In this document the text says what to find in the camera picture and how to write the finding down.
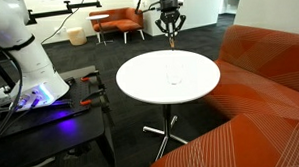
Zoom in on white wall outlet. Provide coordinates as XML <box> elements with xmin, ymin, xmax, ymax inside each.
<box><xmin>54</xmin><ymin>26</ymin><xmax>68</xmax><ymax>34</ymax></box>

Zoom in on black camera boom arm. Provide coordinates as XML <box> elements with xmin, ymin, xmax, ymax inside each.
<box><xmin>25</xmin><ymin>0</ymin><xmax>103</xmax><ymax>26</ymax></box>

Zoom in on black metal stand pole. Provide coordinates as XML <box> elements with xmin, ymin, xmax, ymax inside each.
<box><xmin>0</xmin><ymin>49</ymin><xmax>17</xmax><ymax>95</ymax></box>

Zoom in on large orange patterned sofa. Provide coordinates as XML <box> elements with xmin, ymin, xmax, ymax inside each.
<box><xmin>142</xmin><ymin>22</ymin><xmax>299</xmax><ymax>167</ymax></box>

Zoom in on small orange sofa white legs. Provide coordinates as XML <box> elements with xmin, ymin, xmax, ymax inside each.
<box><xmin>88</xmin><ymin>7</ymin><xmax>146</xmax><ymax>47</ymax></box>

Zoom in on cream cylindrical stool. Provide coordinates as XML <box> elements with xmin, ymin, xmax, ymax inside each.
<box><xmin>65</xmin><ymin>26</ymin><xmax>88</xmax><ymax>47</ymax></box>

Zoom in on clear drinking glass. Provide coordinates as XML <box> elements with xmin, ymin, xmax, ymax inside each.
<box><xmin>166</xmin><ymin>61</ymin><xmax>185</xmax><ymax>87</ymax></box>

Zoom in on thin black hanging cable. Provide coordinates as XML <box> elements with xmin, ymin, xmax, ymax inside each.
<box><xmin>40</xmin><ymin>0</ymin><xmax>90</xmax><ymax>45</ymax></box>

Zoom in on orange pen with black grip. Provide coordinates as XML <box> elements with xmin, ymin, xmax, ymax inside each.
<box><xmin>169</xmin><ymin>33</ymin><xmax>176</xmax><ymax>50</ymax></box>

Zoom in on white object under workbench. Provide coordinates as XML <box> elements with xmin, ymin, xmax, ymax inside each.
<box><xmin>24</xmin><ymin>156</ymin><xmax>57</xmax><ymax>167</ymax></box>

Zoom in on black robot workbench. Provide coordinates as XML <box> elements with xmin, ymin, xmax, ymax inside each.
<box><xmin>0</xmin><ymin>64</ymin><xmax>118</xmax><ymax>167</ymax></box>

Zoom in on orange handled black clamp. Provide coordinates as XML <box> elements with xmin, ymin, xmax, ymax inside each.
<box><xmin>80</xmin><ymin>69</ymin><xmax>106</xmax><ymax>91</ymax></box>
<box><xmin>79</xmin><ymin>88</ymin><xmax>112</xmax><ymax>118</ymax></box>

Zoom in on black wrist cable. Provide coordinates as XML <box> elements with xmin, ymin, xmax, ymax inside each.
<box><xmin>134</xmin><ymin>0</ymin><xmax>163</xmax><ymax>16</ymax></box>

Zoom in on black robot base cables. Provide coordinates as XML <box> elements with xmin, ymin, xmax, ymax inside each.
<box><xmin>0</xmin><ymin>47</ymin><xmax>30</xmax><ymax>154</ymax></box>

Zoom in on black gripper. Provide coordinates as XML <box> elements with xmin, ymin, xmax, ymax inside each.
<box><xmin>154</xmin><ymin>0</ymin><xmax>188</xmax><ymax>39</ymax></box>

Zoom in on small white round side table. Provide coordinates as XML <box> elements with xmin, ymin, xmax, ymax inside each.
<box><xmin>86</xmin><ymin>14</ymin><xmax>114</xmax><ymax>48</ymax></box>

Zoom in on chrome pedestal table base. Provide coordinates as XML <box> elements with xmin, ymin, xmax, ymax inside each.
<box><xmin>141</xmin><ymin>102</ymin><xmax>190</xmax><ymax>163</ymax></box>

